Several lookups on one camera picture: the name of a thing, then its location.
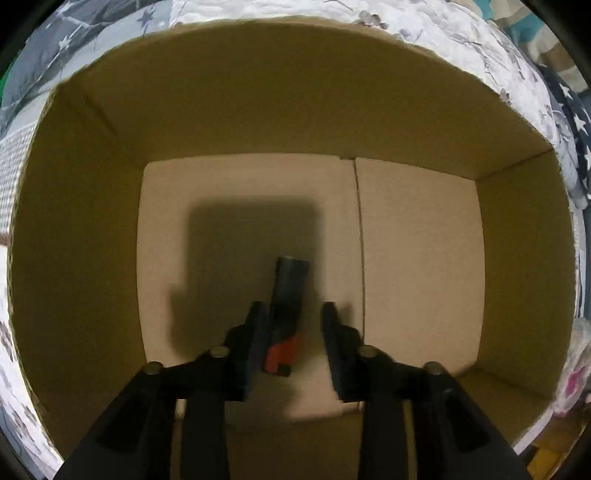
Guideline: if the brown cardboard box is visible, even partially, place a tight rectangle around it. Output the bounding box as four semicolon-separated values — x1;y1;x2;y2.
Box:
9;18;576;454

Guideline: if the star pattern dark pillow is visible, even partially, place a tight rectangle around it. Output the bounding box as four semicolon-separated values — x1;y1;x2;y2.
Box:
538;65;590;198

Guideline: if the floral quilted bedspread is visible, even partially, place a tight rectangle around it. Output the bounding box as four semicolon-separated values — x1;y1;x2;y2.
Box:
1;1;589;234

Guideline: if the black orange lighter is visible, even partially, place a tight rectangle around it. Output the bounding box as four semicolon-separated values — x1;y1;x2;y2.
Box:
263;256;310;377

